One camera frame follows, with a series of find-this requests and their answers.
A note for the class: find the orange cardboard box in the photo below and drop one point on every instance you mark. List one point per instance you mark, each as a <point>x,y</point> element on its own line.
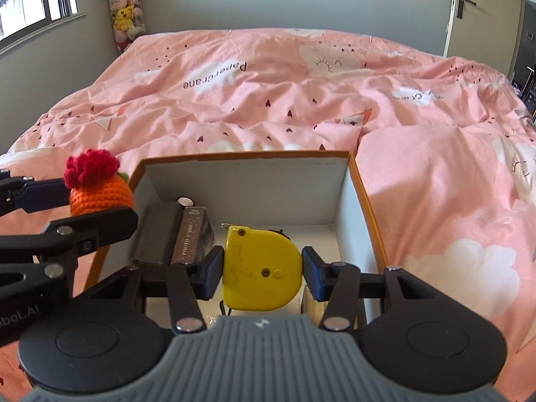
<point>251,188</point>

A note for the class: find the cream door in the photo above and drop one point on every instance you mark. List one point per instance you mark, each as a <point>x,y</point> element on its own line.
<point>485,29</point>

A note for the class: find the pink printed blanket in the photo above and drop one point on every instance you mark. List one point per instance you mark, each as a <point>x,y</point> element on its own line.
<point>293,92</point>

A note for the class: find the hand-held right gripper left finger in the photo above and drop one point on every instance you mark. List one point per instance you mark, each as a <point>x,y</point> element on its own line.
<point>213,272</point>

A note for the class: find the column of plush toys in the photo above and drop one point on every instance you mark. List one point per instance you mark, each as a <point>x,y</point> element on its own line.
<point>123,16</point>

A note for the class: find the yellow tape measure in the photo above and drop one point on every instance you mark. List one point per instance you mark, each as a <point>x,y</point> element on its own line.
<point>259,268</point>

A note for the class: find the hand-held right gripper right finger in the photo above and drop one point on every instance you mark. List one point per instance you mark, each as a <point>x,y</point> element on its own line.
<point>312,272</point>

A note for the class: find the orange crochet carrot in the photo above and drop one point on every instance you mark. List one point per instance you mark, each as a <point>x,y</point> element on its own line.
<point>100,194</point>

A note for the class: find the dark grey gift box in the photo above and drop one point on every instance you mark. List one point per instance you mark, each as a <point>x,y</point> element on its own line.
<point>159,230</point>

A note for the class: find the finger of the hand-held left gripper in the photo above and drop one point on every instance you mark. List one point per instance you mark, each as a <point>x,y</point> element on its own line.
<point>42,194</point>
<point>92,224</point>

